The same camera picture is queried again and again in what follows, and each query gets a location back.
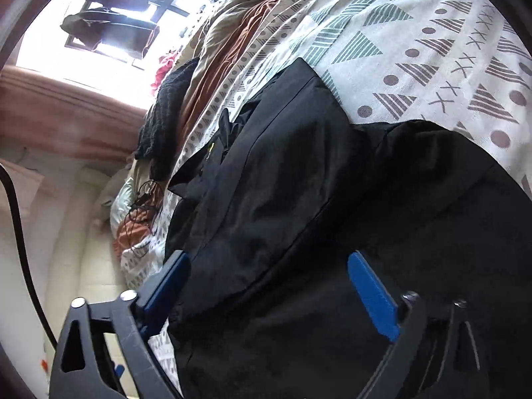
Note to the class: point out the red clothes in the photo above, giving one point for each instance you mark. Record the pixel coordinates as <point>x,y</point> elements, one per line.
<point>162,70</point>

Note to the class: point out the grey plush toy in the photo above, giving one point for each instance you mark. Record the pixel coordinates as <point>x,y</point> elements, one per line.
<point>104,199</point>

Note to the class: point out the bed with patterned sheet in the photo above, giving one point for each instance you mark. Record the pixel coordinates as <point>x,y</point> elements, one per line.
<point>415,50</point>

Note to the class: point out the pink curtain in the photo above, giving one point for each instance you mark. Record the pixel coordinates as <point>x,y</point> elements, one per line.
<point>62,116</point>

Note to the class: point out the black jacket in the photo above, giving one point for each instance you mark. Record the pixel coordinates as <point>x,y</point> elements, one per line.
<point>291,195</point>

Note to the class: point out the brown and beige duvet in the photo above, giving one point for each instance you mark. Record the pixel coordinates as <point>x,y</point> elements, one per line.
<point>224,62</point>

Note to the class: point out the pale green pillow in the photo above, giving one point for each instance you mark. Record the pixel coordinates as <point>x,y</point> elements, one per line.
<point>122,203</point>

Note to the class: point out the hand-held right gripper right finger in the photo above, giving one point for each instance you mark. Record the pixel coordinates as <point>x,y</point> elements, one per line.
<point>372,299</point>

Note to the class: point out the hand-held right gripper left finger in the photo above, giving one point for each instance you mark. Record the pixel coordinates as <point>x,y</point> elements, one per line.
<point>166,286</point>

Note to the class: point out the cream leather headboard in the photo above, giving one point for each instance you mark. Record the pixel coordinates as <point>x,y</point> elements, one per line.
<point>83,257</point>

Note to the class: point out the black knit sweater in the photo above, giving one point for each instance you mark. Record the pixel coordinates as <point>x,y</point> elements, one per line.
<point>166,120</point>

